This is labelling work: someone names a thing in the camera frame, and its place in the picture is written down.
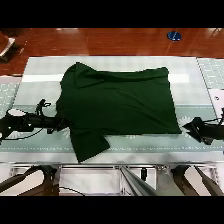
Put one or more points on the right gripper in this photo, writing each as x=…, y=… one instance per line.
x=201, y=130

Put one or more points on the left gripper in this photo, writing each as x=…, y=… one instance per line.
x=55, y=124

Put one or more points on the dark green T-shirt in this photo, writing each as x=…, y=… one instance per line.
x=116, y=100

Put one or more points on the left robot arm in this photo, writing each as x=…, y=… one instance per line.
x=23, y=122

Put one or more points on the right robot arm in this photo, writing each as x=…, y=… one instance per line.
x=217, y=128

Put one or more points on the silver frame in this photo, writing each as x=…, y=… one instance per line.
x=137, y=185

